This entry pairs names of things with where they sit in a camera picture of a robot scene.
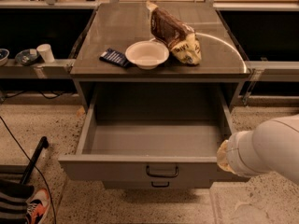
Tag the blue patterned bowl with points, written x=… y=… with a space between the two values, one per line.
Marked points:
x=27 y=57

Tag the grey drawer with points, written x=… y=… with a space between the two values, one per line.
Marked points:
x=170 y=184
x=152 y=132

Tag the blue rimmed bowl at edge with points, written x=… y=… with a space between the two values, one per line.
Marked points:
x=4 y=53

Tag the striped trouser leg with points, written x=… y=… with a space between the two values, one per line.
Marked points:
x=13 y=202

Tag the grey metal drawer cabinet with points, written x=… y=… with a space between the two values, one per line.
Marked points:
x=119 y=25

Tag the bagged bread loaf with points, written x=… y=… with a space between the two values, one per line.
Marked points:
x=180 y=38

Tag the orange white sneaker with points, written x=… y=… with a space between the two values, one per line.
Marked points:
x=38 y=207

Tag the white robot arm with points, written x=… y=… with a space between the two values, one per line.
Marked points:
x=271 y=146

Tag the black chair leg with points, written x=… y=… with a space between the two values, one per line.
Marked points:
x=43 y=144

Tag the grey shelf rail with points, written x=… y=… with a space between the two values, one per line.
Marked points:
x=60 y=69

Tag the white paper cup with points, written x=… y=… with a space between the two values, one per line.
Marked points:
x=46 y=53

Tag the grey top drawer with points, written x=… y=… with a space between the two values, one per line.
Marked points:
x=152 y=132

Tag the white paper bowl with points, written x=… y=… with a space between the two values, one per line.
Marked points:
x=147 y=54

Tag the grey bottom drawer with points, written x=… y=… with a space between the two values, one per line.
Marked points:
x=170 y=184

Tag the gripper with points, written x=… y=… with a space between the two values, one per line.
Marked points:
x=234 y=153

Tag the dark blue snack packet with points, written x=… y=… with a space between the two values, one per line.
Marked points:
x=114 y=57

